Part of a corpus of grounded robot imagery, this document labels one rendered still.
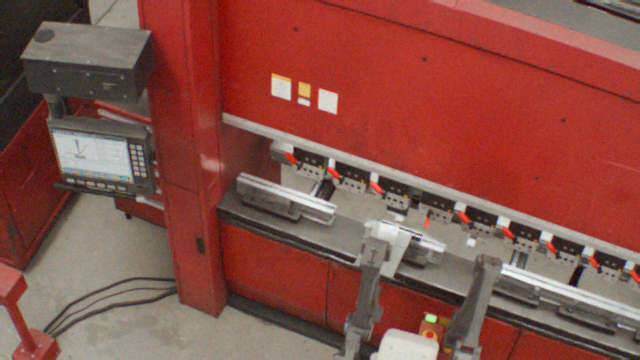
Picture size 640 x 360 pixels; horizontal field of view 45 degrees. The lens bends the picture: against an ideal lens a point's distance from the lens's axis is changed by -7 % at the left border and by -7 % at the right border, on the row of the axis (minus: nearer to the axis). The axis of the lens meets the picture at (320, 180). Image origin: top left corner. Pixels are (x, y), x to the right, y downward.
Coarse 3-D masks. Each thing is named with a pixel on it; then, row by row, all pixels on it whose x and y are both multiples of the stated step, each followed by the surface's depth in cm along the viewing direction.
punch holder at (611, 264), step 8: (592, 256) 336; (600, 256) 332; (608, 256) 330; (600, 264) 335; (608, 264) 333; (616, 264) 331; (624, 264) 329; (592, 272) 340; (608, 272) 336; (616, 272) 334; (608, 280) 339; (616, 280) 337
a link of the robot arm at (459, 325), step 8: (480, 256) 315; (480, 272) 316; (472, 288) 323; (472, 296) 324; (464, 304) 329; (472, 304) 326; (464, 312) 330; (456, 320) 333; (464, 320) 332; (456, 328) 336; (464, 328) 335
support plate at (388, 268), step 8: (376, 224) 380; (376, 232) 377; (400, 232) 378; (400, 240) 374; (408, 240) 375; (392, 248) 371; (400, 248) 371; (360, 256) 368; (392, 256) 368; (400, 256) 368; (384, 264) 365; (392, 264) 365; (384, 272) 362; (392, 272) 362
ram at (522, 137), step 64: (256, 0) 315; (256, 64) 339; (320, 64) 325; (384, 64) 312; (448, 64) 299; (512, 64) 286; (256, 128) 367; (320, 128) 350; (384, 128) 335; (448, 128) 320; (512, 128) 307; (576, 128) 293; (512, 192) 329; (576, 192) 314
